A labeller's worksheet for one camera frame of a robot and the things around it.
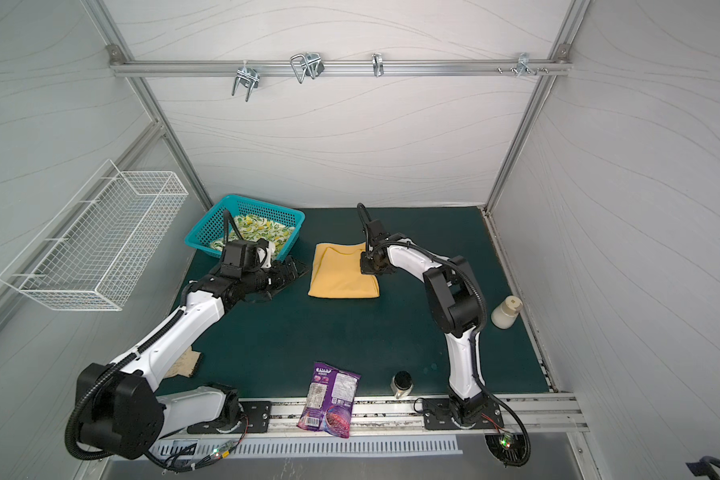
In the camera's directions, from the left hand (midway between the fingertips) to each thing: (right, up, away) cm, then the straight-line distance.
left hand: (303, 269), depth 82 cm
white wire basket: (-46, +5, -14) cm, 48 cm away
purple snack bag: (+8, -33, -9) cm, 35 cm away
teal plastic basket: (-37, +19, +29) cm, 51 cm away
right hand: (+20, +1, +17) cm, 26 cm away
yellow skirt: (+8, -3, +16) cm, 18 cm away
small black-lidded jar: (+26, -26, -12) cm, 39 cm away
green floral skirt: (-25, +12, +29) cm, 40 cm away
